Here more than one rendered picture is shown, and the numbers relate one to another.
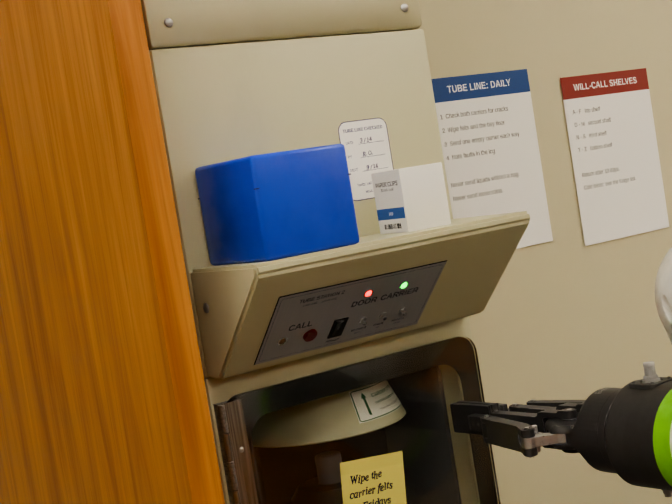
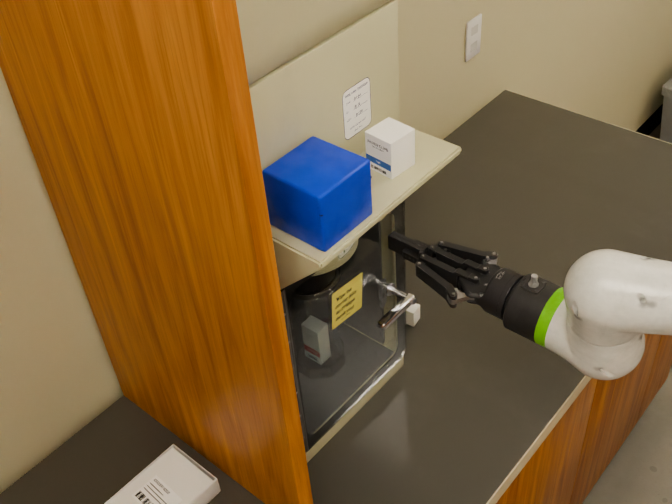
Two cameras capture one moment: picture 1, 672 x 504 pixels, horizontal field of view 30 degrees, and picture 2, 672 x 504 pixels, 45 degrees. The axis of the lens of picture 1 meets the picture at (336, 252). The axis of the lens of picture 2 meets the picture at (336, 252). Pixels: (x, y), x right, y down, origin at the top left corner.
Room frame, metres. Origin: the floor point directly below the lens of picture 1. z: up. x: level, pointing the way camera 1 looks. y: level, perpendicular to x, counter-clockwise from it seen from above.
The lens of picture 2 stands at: (0.29, 0.20, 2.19)
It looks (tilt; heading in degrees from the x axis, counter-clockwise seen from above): 41 degrees down; 349
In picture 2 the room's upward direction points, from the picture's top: 5 degrees counter-clockwise
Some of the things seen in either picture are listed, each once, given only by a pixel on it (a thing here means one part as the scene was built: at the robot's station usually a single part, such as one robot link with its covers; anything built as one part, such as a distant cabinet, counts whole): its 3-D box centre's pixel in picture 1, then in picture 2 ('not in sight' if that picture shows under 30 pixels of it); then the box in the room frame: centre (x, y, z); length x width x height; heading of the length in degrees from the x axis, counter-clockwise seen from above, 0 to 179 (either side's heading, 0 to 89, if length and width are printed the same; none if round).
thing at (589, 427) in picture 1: (596, 428); (489, 286); (1.12, -0.21, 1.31); 0.09 x 0.08 x 0.07; 35
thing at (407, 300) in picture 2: not in sight; (389, 306); (1.23, -0.08, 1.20); 0.10 x 0.05 x 0.03; 125
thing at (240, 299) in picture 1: (374, 291); (365, 213); (1.17, -0.03, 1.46); 0.32 x 0.12 x 0.10; 125
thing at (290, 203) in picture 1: (276, 205); (318, 192); (1.12, 0.05, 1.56); 0.10 x 0.10 x 0.09; 35
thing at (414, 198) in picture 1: (410, 198); (390, 148); (1.21, -0.08, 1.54); 0.05 x 0.05 x 0.06; 30
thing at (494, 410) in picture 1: (533, 427); (448, 273); (1.17, -0.16, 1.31); 0.11 x 0.01 x 0.04; 37
